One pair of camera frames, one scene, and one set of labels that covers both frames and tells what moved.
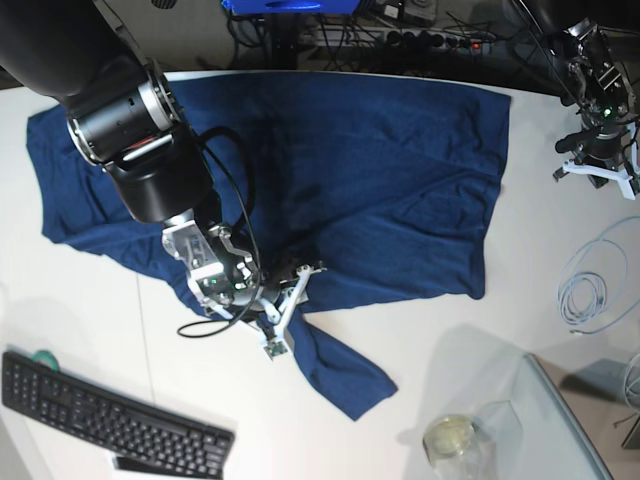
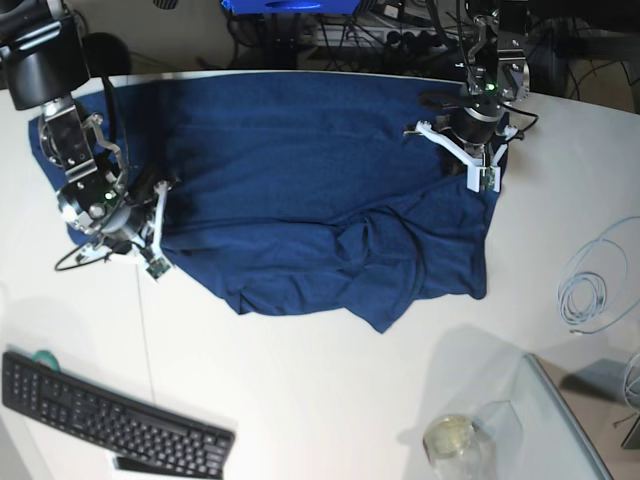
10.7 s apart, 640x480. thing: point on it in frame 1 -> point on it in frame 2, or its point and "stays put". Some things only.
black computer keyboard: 127,435 stays put
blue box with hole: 251,7 stays put
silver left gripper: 220,272 -> 89,171
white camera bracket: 623,180 -> 483,175
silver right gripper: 610,110 -> 498,66
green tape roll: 47,357 stays put
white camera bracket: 277,348 -> 159,265
